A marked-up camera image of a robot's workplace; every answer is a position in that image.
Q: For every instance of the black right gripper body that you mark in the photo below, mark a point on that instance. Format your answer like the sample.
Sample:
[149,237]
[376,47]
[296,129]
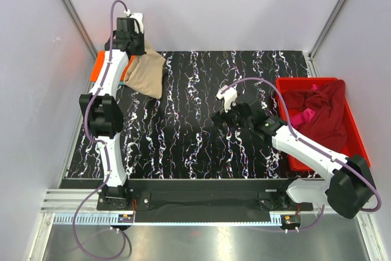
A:
[223,117]

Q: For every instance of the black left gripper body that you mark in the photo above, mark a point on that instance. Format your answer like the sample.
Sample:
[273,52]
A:
[134,47]

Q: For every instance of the beige t-shirt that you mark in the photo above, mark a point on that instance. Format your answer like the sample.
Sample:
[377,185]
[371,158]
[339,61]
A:
[145,73]

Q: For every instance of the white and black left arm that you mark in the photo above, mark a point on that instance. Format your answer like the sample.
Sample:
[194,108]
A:
[103,118]

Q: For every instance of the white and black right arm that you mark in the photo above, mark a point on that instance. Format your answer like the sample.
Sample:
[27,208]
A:
[345,184]

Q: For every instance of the folded orange t-shirt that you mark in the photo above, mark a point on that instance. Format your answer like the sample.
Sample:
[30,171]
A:
[99,64]

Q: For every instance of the black marble-pattern mat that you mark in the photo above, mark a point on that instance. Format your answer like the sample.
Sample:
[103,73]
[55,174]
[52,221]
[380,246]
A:
[175,138]

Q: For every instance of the pink garment in bin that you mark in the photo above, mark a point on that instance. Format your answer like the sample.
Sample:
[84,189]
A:
[302,117]

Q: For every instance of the dark red t-shirt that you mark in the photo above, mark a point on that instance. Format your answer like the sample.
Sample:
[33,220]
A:
[327,103]

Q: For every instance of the right controller board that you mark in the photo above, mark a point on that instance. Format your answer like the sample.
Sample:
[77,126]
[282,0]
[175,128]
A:
[292,220]

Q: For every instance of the controller board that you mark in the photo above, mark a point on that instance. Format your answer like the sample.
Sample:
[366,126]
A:
[292,220]
[125,218]

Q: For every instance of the left controller board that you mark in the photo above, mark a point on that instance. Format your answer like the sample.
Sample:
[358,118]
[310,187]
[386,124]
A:
[125,218]

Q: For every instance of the right aluminium corner post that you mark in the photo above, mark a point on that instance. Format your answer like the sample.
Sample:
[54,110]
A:
[333,17]

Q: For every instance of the aluminium corner post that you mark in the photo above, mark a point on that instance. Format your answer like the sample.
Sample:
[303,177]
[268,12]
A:
[333,17]
[77,22]

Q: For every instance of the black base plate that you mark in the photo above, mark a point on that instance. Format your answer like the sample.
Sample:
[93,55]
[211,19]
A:
[161,196]

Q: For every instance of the left aluminium corner post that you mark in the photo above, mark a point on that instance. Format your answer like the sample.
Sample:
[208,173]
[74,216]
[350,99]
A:
[77,22]

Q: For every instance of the aluminium frame rail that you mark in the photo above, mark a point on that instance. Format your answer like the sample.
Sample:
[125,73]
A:
[72,206]

